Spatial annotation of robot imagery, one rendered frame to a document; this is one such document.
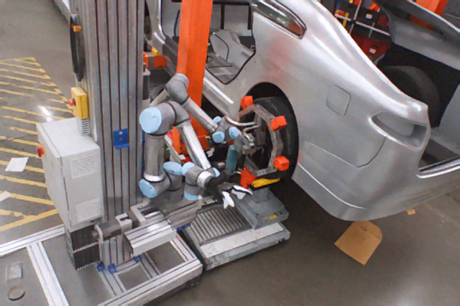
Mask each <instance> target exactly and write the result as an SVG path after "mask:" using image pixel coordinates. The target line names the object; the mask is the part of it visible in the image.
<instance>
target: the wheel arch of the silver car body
mask: <svg viewBox="0 0 460 306"><path fill-rule="evenodd" d="M248 96H251V97H252V100H256V99H258V98H269V97H275V96H284V97H287V98H288V96H287V95H286V93H285V92H284V91H283V90H282V89H281V88H280V87H279V86H278V85H276V84H275V83H272V82H269V81H260V82H258V83H255V84H253V85H252V86H251V87H250V88H249V89H248V90H247V92H246V93H245V95H244V97H248ZM288 99H289V98H288ZM289 101H290V99H289ZM290 103H291V102H290ZM291 105H292V104H291ZM292 106H293V105H292ZM241 111H243V108H242V103H241V104H239V108H238V112H237V114H238V113H239V112H241Z"/></svg>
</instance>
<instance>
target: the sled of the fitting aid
mask: <svg viewBox="0 0 460 306"><path fill-rule="evenodd" d="M231 200H232V201H233V202H234V205H235V206H236V208H237V209H238V210H239V212H241V213H242V214H243V216H244V217H245V218H246V220H247V221H248V222H249V224H250V225H251V226H252V228H253V229H254V230H257V229H259V228H263V227H265V226H268V225H272V224H274V223H278V222H280V221H283V220H287V219H288V215H289V212H288V211H287V210H286V209H285V208H283V209H282V210H279V211H276V212H274V213H269V214H267V215H265V216H262V217H260V218H256V217H254V214H253V213H252V212H251V211H250V209H248V207H247V206H246V205H245V204H244V203H243V201H242V199H239V198H238V197H237V195H236V194H233V192H232V191H231Z"/></svg>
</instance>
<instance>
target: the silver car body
mask: <svg viewBox="0 0 460 306"><path fill-rule="evenodd" d="M336 1H337V0H322V2H321V5H320V4H319V3H318V2H317V1H316V0H213V6H212V13H211V26H210V32H209V39H208V45H207V52H206V65H205V71H204V79H203V91H202V94H203V95H204V96H205V97H206V98H207V99H208V100H209V101H210V102H212V104H213V105H214V106H215V107H217V109H218V110H219V111H220V112H221V113H222V114H223V115H225V116H228V117H229V118H230V119H231V120H232V121H234V122H236V116H237V112H238V108H239V104H241V101H240V100H241V99H242V98H243V97H244V95H245V93H246V92H247V90H248V89H249V88H250V87H251V86H252V85H253V84H255V83H258V82H260V81H269V82H272V83H275V84H276V85H278V86H279V87H280V88H281V89H282V90H283V91H284V92H285V93H286V95H287V96H288V98H289V99H290V102H291V104H292V105H293V108H294V112H295V115H296V119H297V123H298V131H299V154H298V163H297V166H296V168H295V173H294V175H293V177H292V179H293V180H294V181H295V182H296V183H297V184H298V186H299V187H301V188H302V189H304V191H306V192H307V193H308V194H309V195H310V196H311V197H312V199H314V201H315V202H317V203H318V204H319V205H320V206H321V207H322V208H323V209H324V210H325V211H326V212H328V213H329V214H331V215H333V216H334V217H335V218H338V219H341V220H345V221H370V220H374V219H379V218H381V217H385V216H389V215H393V214H396V213H399V212H402V211H405V210H408V209H411V208H414V207H416V206H418V205H420V204H421V203H425V202H427V201H429V200H432V199H434V198H437V197H438V196H441V195H443V194H446V193H449V192H451V191H452V190H455V189H456V188H458V187H460V30H459V29H457V28H456V27H455V26H453V25H452V24H450V23H448V21H446V20H445V19H444V18H442V17H440V16H438V15H437V14H434V13H433V12H431V11H429V10H427V9H425V8H423V7H422V6H421V5H419V4H417V3H415V2H413V1H411V0H372V1H373V2H374V3H375V4H376V5H377V6H378V7H379V8H380V9H381V10H382V11H383V12H384V13H385V16H386V17H387V21H388V32H389V35H390V39H391V42H392V43H390V46H391V48H390V49H388V50H386V51H385V52H383V54H381V55H380V56H379V57H377V58H376V59H375V60H374V61H373V62H371V61H370V60H369V59H368V58H367V57H366V56H365V54H364V53H363V52H362V50H361V49H360V48H359V46H358V45H357V44H356V42H355V41H353V39H352V38H351V37H350V35H349V34H348V32H347V31H346V30H345V29H344V28H343V26H342V25H341V24H340V23H339V22H338V20H337V19H336V18H335V17H334V15H335V11H336ZM181 9H182V0H144V33H145V36H146V38H147V40H148V41H152V46H153V47H154V48H155V49H156V50H157V51H158V52H159V53H161V54H162V46H163V44H164V43H165V38H166V36H168V37H170V38H171V39H172V40H174V41H175V43H177V44H179V40H180V19H181ZM163 56H164V57H165V58H166V60H167V61H169V62H170V63H171V64H172V62H171V60H170V58H169V57H168V56H165V55H163ZM172 65H173V64H172ZM173 66H174V65H173ZM174 67H175V66H174ZM175 68H176V67H175ZM176 69H177V68H176Z"/></svg>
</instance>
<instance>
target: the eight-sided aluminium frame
mask: <svg viewBox="0 0 460 306"><path fill-rule="evenodd" d="M253 112H255V113H257V114H258V115H259V116H261V117H262V118H263V119H264V120H265V121H266V122H267V128H268V130H269V133H270V136H271V138H272V144H273V150H272V156H271V159H270V162H269V164H268V168H264V169H262V170H261V169H260V168H258V166H256V165H255V164H254V163H253V162H252V161H251V160H250V159H249V158H248V156H246V160H245V163H244V166H245V167H246V168H247V169H248V170H249V171H250V172H251V173H252V175H253V176H254V177H259V176H262V175H266V174H269V173H273V172H276V171H277V168H276V166H274V165H273V162H274V160H275V157H279V156H281V152H282V148H283V145H282V141H281V137H280V133H279V130H277V131H273V130H272V127H271V124H270V122H271V121H272V120H273V119H274V118H275V117H274V115H272V114H270V113H269V112H268V111H266V109H265V108H263V107H262V106H261V105H259V104H258V103H257V104H252V105H249V106H248V107H246V108H245V109H244V110H243V111H241V112H239V113H238V114H237V119H236V122H237V123H245V121H246V117H247V116H248V115H250V114H251V113H253ZM236 128H237V129H238V130H239V131H240V132H241V133H242V131H243V130H244V126H236ZM238 155H239V160H241V158H242V152H239V153H238Z"/></svg>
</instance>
